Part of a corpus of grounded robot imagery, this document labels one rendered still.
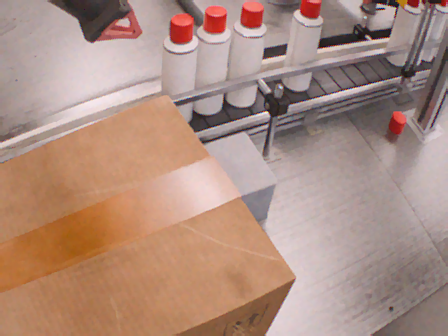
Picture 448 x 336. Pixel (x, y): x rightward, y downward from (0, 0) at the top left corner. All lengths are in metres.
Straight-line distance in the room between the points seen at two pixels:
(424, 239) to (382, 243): 0.09
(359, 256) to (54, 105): 0.61
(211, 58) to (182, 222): 0.37
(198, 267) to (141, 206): 0.08
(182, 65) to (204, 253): 0.37
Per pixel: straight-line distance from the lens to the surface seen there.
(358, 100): 1.01
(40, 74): 1.07
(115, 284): 0.44
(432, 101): 1.00
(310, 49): 0.87
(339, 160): 0.92
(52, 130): 0.83
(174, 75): 0.77
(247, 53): 0.80
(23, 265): 0.46
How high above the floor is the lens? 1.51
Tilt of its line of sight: 52 degrees down
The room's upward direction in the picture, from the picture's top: 8 degrees clockwise
